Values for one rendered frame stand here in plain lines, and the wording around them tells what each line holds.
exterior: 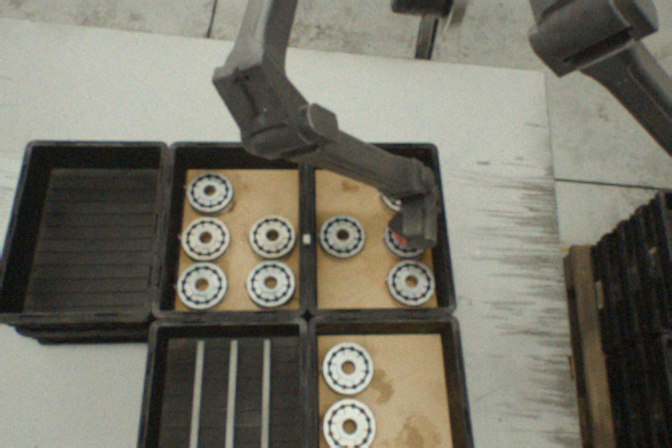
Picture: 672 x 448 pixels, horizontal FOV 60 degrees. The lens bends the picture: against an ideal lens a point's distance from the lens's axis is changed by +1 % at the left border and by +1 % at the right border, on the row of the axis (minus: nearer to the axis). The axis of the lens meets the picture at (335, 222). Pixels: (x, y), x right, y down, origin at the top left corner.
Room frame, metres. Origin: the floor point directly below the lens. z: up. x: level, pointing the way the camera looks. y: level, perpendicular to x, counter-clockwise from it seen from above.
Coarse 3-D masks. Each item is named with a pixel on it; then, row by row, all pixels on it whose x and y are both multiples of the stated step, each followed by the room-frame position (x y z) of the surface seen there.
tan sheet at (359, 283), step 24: (336, 192) 0.62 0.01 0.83; (360, 192) 0.63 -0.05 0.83; (360, 216) 0.57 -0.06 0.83; (384, 216) 0.58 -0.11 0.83; (336, 264) 0.44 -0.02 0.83; (360, 264) 0.45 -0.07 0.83; (384, 264) 0.46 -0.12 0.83; (432, 264) 0.47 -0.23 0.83; (336, 288) 0.39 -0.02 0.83; (360, 288) 0.39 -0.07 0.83; (384, 288) 0.40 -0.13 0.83
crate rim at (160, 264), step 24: (192, 144) 0.64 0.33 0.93; (216, 144) 0.65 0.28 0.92; (240, 144) 0.66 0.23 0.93; (168, 168) 0.58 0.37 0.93; (168, 192) 0.52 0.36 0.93; (168, 216) 0.46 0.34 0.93; (168, 312) 0.26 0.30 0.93; (192, 312) 0.27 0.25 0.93; (216, 312) 0.28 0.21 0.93; (240, 312) 0.28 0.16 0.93; (264, 312) 0.29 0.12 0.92; (288, 312) 0.29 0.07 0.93
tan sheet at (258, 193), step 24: (240, 192) 0.59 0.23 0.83; (264, 192) 0.60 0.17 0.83; (288, 192) 0.61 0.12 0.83; (192, 216) 0.51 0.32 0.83; (240, 216) 0.53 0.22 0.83; (264, 216) 0.54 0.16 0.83; (288, 216) 0.54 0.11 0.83; (240, 240) 0.47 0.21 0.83; (192, 264) 0.40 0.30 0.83; (216, 264) 0.41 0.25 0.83; (240, 264) 0.41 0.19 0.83; (288, 264) 0.43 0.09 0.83; (240, 288) 0.36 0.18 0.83
